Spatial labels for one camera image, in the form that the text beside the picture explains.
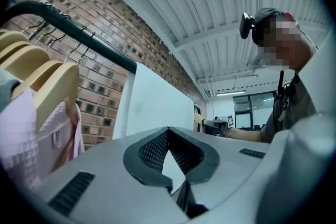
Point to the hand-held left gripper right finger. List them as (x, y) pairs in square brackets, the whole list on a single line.
[(236, 165)]

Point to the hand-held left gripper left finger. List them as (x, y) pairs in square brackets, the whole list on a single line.
[(110, 191)]

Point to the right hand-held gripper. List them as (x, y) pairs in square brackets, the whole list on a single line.
[(218, 126)]

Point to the white cloth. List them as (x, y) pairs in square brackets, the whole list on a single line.
[(157, 102)]

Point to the black clothes rack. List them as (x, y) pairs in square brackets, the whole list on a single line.
[(73, 27)]

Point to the person's right forearm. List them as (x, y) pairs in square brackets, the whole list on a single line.
[(244, 135)]

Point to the ceiling strip light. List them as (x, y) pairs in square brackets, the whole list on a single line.
[(231, 93)]

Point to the dark glass door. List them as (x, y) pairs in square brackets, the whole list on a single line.
[(252, 112)]

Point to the black chest harness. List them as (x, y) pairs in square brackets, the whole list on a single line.
[(281, 94)]

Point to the pink robe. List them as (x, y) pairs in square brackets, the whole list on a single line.
[(23, 139)]

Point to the person's head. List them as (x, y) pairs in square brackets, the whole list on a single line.
[(286, 44)]

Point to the person's black cap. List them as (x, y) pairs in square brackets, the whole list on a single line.
[(265, 21)]

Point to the black head camera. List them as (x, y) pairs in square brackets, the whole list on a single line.
[(246, 25)]

